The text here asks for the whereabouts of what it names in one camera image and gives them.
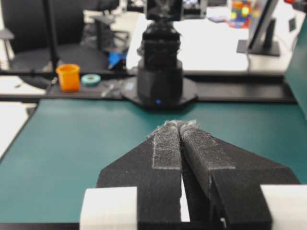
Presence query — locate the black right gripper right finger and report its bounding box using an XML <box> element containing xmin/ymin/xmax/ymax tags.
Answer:
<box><xmin>178</xmin><ymin>120</ymin><xmax>300</xmax><ymax>230</ymax></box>

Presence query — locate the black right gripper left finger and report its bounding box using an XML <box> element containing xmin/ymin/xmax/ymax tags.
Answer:
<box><xmin>96</xmin><ymin>121</ymin><xmax>182</xmax><ymax>230</ymax></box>

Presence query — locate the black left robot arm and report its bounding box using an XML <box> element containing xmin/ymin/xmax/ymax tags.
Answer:
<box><xmin>121</xmin><ymin>0</ymin><xmax>197</xmax><ymax>109</ymax></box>

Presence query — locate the teal tape roll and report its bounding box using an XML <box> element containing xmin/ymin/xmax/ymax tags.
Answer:
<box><xmin>81</xmin><ymin>74</ymin><xmax>101</xmax><ymax>87</ymax></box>

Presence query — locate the blue object behind table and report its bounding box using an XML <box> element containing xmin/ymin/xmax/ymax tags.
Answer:
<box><xmin>108</xmin><ymin>51</ymin><xmax>127</xmax><ymax>70</ymax></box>

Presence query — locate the orange plastic cup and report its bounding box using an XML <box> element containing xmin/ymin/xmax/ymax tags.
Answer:
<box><xmin>56</xmin><ymin>64</ymin><xmax>80</xmax><ymax>92</ymax></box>

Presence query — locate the black monitor stand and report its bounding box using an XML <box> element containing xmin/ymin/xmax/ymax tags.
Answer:
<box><xmin>236</xmin><ymin>0</ymin><xmax>280</xmax><ymax>57</ymax></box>

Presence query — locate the colourful toy box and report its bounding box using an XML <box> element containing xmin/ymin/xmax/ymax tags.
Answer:
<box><xmin>228</xmin><ymin>0</ymin><xmax>252</xmax><ymax>29</ymax></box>

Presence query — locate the black vertical pole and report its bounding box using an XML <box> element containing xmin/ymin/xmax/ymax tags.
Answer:
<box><xmin>42</xmin><ymin>0</ymin><xmax>59</xmax><ymax>72</ymax></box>

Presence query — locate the black office chair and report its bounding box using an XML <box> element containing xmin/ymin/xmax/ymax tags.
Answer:
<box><xmin>0</xmin><ymin>0</ymin><xmax>109</xmax><ymax>70</ymax></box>

